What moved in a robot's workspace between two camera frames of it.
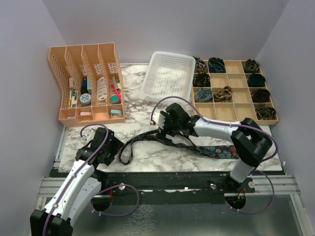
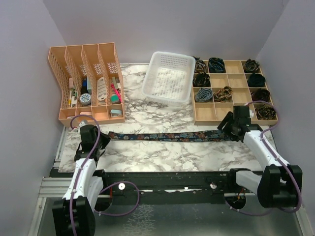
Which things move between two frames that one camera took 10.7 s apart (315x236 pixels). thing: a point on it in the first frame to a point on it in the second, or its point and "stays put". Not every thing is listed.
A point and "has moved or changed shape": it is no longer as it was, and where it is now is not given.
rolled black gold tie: x=265 y=113 stays put
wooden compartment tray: x=232 y=91 stays put
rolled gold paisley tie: x=223 y=95 stays put
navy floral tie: x=224 y=151 has moved or changed shape
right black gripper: x=162 y=133 to x=229 y=118
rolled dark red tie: x=261 y=96 stays put
